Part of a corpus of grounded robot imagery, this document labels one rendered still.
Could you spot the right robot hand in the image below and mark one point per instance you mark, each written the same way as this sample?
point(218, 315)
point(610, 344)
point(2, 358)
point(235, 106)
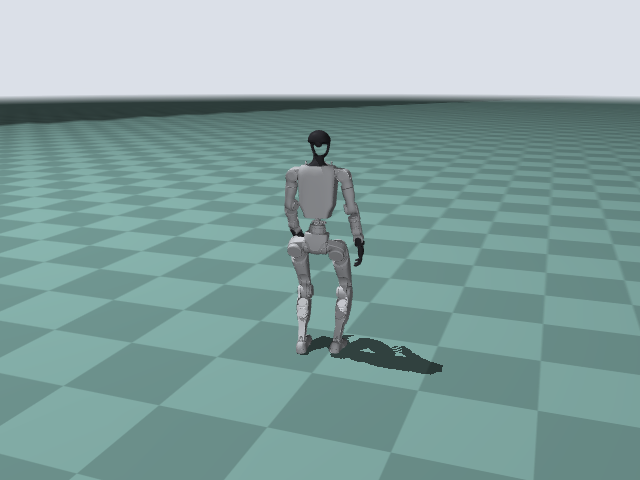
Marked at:
point(359, 244)

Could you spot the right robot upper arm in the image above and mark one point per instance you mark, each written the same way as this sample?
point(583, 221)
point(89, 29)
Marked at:
point(345, 177)

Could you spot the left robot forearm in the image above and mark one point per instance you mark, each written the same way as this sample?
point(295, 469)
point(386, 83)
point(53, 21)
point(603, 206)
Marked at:
point(293, 221)

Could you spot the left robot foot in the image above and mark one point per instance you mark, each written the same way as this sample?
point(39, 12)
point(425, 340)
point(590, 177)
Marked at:
point(301, 347)

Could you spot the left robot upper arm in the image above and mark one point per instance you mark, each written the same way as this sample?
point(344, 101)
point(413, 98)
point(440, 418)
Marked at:
point(291, 189)

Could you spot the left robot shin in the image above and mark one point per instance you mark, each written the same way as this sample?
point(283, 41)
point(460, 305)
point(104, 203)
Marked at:
point(303, 314)

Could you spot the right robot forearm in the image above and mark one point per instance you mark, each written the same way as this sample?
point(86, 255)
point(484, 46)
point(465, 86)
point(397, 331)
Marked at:
point(355, 225)

